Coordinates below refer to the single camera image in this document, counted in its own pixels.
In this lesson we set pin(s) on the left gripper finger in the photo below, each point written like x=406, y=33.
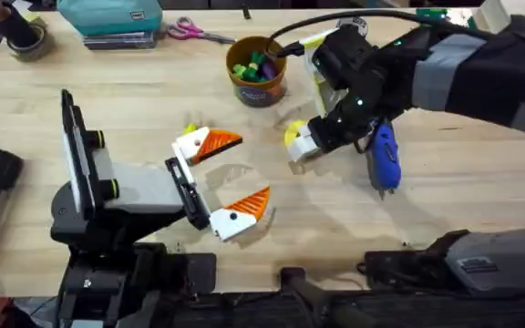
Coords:
x=198, y=145
x=237, y=216

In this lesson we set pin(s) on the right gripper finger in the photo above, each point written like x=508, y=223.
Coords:
x=303, y=149
x=304, y=130

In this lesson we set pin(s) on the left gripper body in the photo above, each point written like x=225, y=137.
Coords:
x=146, y=189

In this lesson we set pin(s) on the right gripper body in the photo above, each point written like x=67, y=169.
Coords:
x=372, y=86

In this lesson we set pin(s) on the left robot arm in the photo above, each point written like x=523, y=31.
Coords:
x=107, y=273

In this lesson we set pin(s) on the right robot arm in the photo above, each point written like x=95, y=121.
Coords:
x=495, y=77

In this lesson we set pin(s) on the yellow toy vegetable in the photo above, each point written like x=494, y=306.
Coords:
x=291, y=132

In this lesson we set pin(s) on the black cylinder holder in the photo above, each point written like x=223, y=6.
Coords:
x=9, y=25

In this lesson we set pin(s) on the orange tub with toys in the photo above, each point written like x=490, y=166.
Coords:
x=255, y=89

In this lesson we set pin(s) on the left wrist upright black plate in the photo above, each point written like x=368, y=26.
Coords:
x=78, y=155

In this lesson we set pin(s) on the green board with blocks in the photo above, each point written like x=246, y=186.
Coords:
x=431, y=13

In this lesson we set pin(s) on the pink scissors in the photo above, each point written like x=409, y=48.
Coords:
x=189, y=31

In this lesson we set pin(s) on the small black marker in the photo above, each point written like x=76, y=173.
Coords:
x=246, y=12

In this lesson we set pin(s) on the dark flat box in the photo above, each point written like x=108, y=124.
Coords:
x=116, y=41

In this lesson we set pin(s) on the white box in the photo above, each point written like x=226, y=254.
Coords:
x=504, y=13

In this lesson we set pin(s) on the teal zip case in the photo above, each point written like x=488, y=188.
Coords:
x=107, y=16

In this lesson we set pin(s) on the brown tape roll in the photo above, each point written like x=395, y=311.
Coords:
x=34, y=48

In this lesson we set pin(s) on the black rail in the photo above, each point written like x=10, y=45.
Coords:
x=381, y=312

